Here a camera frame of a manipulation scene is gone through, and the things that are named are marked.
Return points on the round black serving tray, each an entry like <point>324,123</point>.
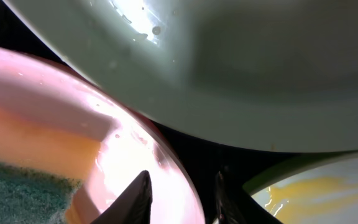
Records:
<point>201,159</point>

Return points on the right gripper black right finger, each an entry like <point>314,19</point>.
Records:
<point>235,206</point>

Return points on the green and yellow sponge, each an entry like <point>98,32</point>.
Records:
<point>41,168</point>

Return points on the mint green plate with stain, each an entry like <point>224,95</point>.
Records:
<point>312,188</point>

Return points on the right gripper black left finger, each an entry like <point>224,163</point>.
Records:
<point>133,206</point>

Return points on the pink round plate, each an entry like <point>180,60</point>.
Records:
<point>40,92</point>

